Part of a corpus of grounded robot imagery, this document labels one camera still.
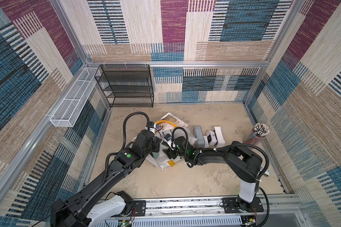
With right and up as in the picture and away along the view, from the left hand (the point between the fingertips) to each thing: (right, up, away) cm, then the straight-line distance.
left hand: (157, 137), depth 77 cm
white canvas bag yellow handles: (+6, +5, 0) cm, 8 cm away
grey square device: (+25, 0, +14) cm, 29 cm away
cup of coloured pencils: (+58, +3, +6) cm, 58 cm away
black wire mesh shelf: (-27, +36, +34) cm, 56 cm away
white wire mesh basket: (-59, +13, +15) cm, 62 cm away
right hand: (+7, -8, +16) cm, 19 cm away
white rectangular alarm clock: (+39, -2, +17) cm, 42 cm away
